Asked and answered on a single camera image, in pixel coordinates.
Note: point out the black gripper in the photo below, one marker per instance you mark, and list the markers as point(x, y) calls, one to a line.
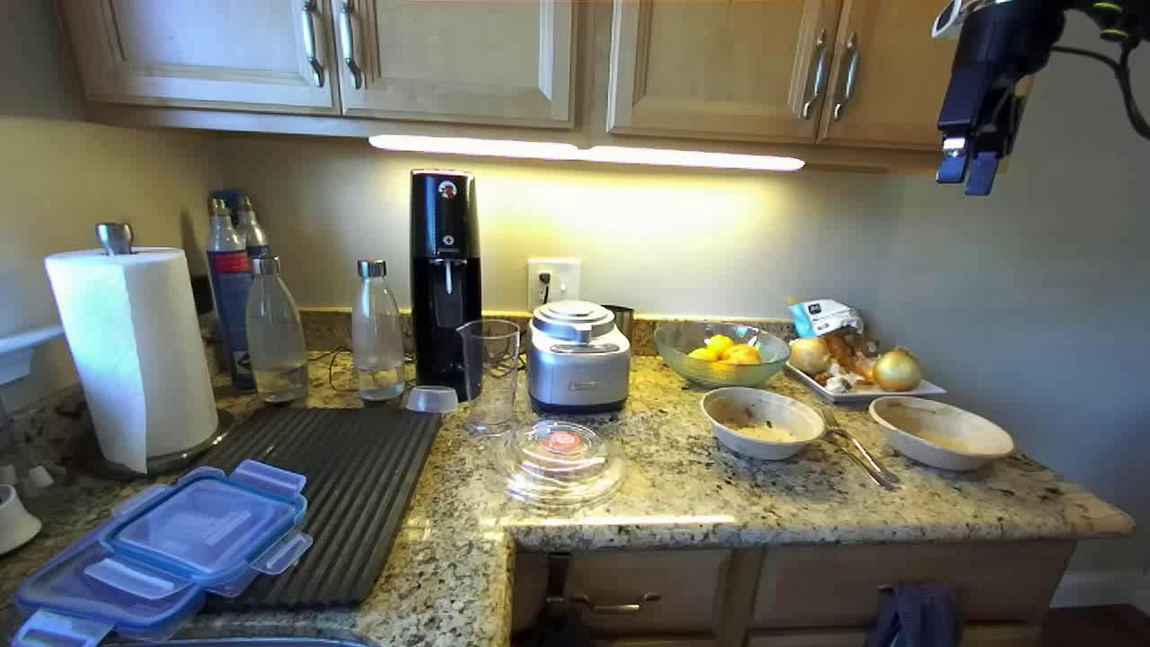
point(1002, 57)

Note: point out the beige bowl with food residue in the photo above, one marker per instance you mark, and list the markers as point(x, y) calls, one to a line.
point(765, 426)

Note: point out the clean beige bowl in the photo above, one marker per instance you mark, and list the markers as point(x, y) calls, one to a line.
point(938, 431)

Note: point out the clear glass bowl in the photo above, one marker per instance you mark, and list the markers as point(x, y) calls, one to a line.
point(721, 376)

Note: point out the wooden upper cabinet door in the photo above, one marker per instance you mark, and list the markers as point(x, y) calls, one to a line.
point(905, 73)
point(193, 55)
point(470, 57)
point(707, 64)

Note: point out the blue and white plastic bag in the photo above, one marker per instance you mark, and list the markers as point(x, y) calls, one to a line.
point(823, 317)

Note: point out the yellow onion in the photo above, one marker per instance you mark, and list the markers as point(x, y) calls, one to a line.
point(811, 354)
point(896, 370)

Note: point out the brown root vegetable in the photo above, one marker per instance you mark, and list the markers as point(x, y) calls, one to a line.
point(854, 348)

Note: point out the white rectangular tray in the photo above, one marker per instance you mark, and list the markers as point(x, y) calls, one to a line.
point(921, 389)

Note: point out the white mushrooms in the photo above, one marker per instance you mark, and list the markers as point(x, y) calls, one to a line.
point(847, 382)

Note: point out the yellow lemon pieces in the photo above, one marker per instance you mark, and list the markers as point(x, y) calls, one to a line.
point(723, 348)

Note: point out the under cabinet light strip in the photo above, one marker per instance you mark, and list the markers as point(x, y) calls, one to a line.
point(575, 153)

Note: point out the wide wooden drawer front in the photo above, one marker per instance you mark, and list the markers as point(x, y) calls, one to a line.
point(839, 580)

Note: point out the silver round appliance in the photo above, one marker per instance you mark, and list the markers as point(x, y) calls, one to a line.
point(575, 363)

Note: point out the dark blue hanging towel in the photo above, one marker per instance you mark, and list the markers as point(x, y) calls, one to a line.
point(911, 614)

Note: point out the clear glass dome lid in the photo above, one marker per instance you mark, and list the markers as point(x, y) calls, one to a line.
point(562, 462)

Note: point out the narrow wooden drawer front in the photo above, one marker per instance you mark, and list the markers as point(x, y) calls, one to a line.
point(671, 577)

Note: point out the clear measuring cup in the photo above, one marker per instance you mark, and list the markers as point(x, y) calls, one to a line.
point(490, 359)

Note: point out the black soda maker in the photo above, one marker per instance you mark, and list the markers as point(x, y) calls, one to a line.
point(445, 275)

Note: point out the small clear glass bottle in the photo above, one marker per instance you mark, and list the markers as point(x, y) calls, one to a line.
point(380, 335)

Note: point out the black ribbed drying mat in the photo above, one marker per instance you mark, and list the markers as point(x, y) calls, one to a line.
point(346, 503)

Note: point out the large clear glass bottle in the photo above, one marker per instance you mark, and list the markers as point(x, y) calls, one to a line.
point(276, 335)

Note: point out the dark capped bottle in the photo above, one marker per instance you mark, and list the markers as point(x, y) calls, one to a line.
point(249, 226)

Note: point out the red label bottle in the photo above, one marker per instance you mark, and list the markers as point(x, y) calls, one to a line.
point(228, 287)

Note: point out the small blue lid plastic container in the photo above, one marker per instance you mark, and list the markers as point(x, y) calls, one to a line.
point(204, 523)

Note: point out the metal paper towel holder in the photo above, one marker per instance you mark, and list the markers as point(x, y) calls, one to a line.
point(115, 234)

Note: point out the white paper towel roll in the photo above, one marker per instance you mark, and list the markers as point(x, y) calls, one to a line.
point(131, 359)

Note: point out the large blue lid plastic container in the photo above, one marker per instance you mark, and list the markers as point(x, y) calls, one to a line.
point(73, 594)

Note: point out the white round cup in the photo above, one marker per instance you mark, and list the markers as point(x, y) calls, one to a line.
point(16, 523)

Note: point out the white wall outlet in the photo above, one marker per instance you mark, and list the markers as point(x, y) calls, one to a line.
point(554, 281)

